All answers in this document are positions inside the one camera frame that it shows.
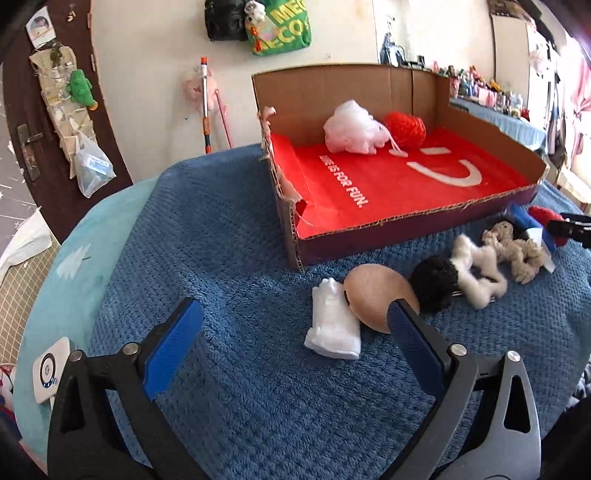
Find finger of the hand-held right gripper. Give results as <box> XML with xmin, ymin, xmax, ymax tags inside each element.
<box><xmin>547</xmin><ymin>212</ymin><xmax>591</xmax><ymax>250</ymax></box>

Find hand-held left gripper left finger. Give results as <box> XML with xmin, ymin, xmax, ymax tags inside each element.
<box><xmin>47</xmin><ymin>296</ymin><xmax>208</xmax><ymax>480</ymax></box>

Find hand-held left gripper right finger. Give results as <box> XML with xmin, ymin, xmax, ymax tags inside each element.
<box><xmin>387</xmin><ymin>299</ymin><xmax>542</xmax><ymax>480</ymax></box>

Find red knitted piece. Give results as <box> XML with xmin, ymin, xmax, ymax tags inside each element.
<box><xmin>527</xmin><ymin>205</ymin><xmax>573</xmax><ymax>247</ymax></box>

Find blue sponge with white label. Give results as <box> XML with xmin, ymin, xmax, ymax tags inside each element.
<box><xmin>505</xmin><ymin>203</ymin><xmax>557</xmax><ymax>273</ymax></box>

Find beige crochet scrunchie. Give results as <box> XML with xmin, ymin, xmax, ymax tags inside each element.
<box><xmin>481</xmin><ymin>220</ymin><xmax>546</xmax><ymax>284</ymax></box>

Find black mesh pouf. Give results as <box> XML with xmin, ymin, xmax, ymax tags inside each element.
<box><xmin>411</xmin><ymin>257</ymin><xmax>462</xmax><ymax>315</ymax></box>

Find beige oval sponge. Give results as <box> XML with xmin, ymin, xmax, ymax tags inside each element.
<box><xmin>344</xmin><ymin>264</ymin><xmax>421</xmax><ymax>333</ymax></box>

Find white fluffy star scrunchie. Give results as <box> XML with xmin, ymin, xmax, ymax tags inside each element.
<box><xmin>450</xmin><ymin>234</ymin><xmax>509</xmax><ymax>310</ymax></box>

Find cardboard box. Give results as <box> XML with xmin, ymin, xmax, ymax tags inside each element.
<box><xmin>252</xmin><ymin>64</ymin><xmax>550</xmax><ymax>271</ymax></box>

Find blue textured blanket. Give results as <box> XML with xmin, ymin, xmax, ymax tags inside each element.
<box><xmin>88</xmin><ymin>143</ymin><xmax>591</xmax><ymax>480</ymax></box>

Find table with blue cloth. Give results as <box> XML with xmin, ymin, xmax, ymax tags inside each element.
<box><xmin>450</xmin><ymin>97</ymin><xmax>550</xmax><ymax>155</ymax></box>

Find teal bed sheet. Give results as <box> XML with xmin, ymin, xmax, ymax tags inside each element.
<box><xmin>13</xmin><ymin>178</ymin><xmax>158</xmax><ymax>476</ymax></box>

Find white square device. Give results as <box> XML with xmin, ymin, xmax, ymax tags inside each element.
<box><xmin>31</xmin><ymin>337</ymin><xmax>77</xmax><ymax>407</ymax></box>

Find pink curtain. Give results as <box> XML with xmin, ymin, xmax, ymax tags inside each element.
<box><xmin>570</xmin><ymin>37</ymin><xmax>591</xmax><ymax>144</ymax></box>

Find red paper liner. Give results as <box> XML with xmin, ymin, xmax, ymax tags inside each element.
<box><xmin>269</xmin><ymin>129</ymin><xmax>541</xmax><ymax>241</ymax></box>

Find row of bottles and trinkets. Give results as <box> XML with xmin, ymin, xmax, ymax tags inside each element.
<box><xmin>431</xmin><ymin>58</ymin><xmax>532</xmax><ymax>121</ymax></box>

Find white paper sheet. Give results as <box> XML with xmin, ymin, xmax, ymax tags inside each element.
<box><xmin>0</xmin><ymin>208</ymin><xmax>54</xmax><ymax>278</ymax></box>

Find red mesh bath pouf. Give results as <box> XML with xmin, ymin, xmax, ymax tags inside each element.
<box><xmin>385</xmin><ymin>111</ymin><xmax>426</xmax><ymax>149</ymax></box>

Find clear plastic bag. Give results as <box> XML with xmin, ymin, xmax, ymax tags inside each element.
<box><xmin>74</xmin><ymin>130</ymin><xmax>116</xmax><ymax>199</ymax></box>

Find white wardrobe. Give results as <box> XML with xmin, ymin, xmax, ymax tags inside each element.
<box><xmin>490</xmin><ymin>0</ymin><xmax>564</xmax><ymax>121</ymax></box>

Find white mesh bath pouf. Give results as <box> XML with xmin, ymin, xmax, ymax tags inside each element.
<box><xmin>323</xmin><ymin>100</ymin><xmax>409</xmax><ymax>158</ymax></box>

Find thin pink stick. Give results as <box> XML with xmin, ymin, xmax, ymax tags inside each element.
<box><xmin>215</xmin><ymin>90</ymin><xmax>232</xmax><ymax>149</ymax></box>

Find orange and white stick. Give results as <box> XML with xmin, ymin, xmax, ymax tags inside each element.
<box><xmin>199</xmin><ymin>56</ymin><xmax>213</xmax><ymax>155</ymax></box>

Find beige hanging organizer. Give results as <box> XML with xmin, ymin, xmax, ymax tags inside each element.
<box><xmin>28</xmin><ymin>44</ymin><xmax>100</xmax><ymax>178</ymax></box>

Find green plush toy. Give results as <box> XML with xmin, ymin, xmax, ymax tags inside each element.
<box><xmin>67</xmin><ymin>69</ymin><xmax>99</xmax><ymax>112</ymax></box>

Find dark wooden door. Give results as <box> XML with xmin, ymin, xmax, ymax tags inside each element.
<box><xmin>0</xmin><ymin>0</ymin><xmax>134</xmax><ymax>245</ymax></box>

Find black backpack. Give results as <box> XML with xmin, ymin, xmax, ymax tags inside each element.
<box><xmin>204</xmin><ymin>0</ymin><xmax>250</xmax><ymax>41</ymax></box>

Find green tote bag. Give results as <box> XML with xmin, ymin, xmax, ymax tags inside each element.
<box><xmin>247</xmin><ymin>0</ymin><xmax>312</xmax><ymax>57</ymax></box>

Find small photo card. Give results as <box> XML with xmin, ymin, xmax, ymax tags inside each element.
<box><xmin>25</xmin><ymin>7</ymin><xmax>57</xmax><ymax>49</ymax></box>

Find metal door handle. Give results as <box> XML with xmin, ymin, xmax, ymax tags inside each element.
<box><xmin>17</xmin><ymin>124</ymin><xmax>43</xmax><ymax>182</ymax></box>

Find pink plush wall toy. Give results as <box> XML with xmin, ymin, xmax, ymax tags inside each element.
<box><xmin>182</xmin><ymin>65</ymin><xmax>220</xmax><ymax>114</ymax></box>

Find wall mirror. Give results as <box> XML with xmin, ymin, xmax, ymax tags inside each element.
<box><xmin>372</xmin><ymin>0</ymin><xmax>419</xmax><ymax>65</ymax></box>

